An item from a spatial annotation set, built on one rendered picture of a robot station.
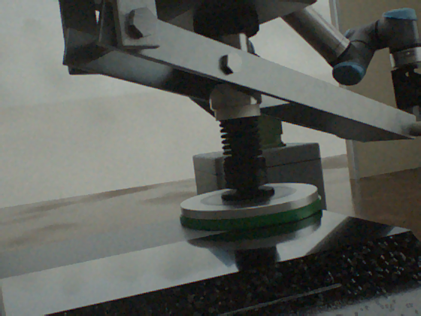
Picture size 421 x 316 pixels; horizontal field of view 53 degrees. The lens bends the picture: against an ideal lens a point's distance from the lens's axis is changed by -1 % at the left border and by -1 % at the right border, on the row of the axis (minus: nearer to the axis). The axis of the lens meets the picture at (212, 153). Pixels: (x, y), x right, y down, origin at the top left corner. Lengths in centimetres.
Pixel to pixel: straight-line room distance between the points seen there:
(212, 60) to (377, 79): 615
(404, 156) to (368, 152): 60
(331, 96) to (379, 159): 591
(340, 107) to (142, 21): 40
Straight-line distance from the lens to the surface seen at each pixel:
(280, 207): 58
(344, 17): 657
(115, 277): 46
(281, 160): 152
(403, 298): 46
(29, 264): 59
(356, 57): 134
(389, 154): 674
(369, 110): 83
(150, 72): 64
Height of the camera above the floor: 94
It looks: 3 degrees down
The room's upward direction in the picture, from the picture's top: 8 degrees counter-clockwise
